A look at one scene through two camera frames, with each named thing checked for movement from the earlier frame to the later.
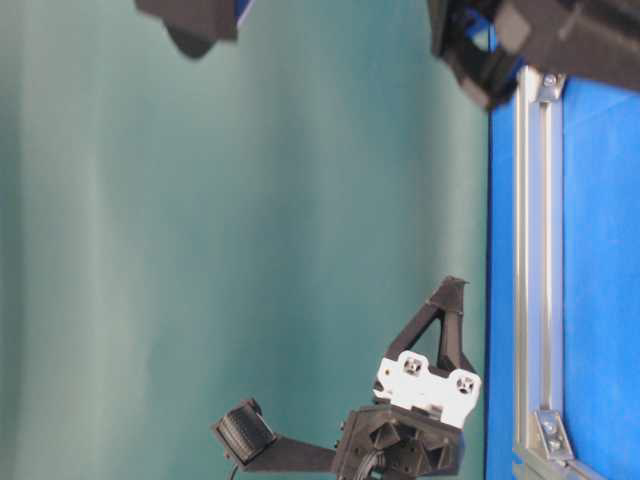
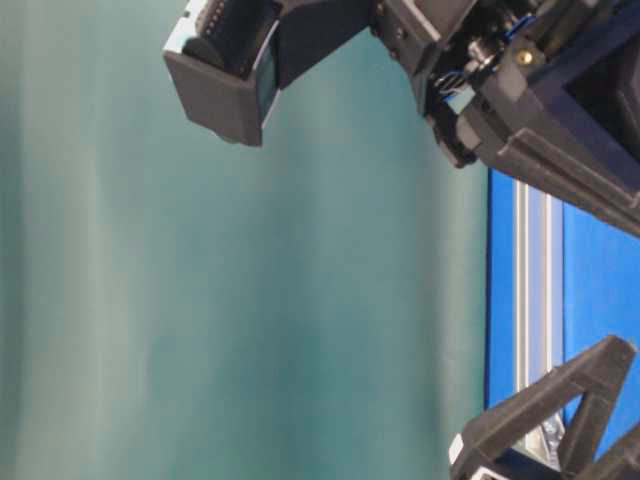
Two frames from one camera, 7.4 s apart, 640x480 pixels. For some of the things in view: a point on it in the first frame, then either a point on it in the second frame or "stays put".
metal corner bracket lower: (555, 436) stays put
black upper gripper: (484, 42) → (547, 91)
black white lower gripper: (412, 429) → (596, 372)
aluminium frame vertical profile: (539, 258) stays put
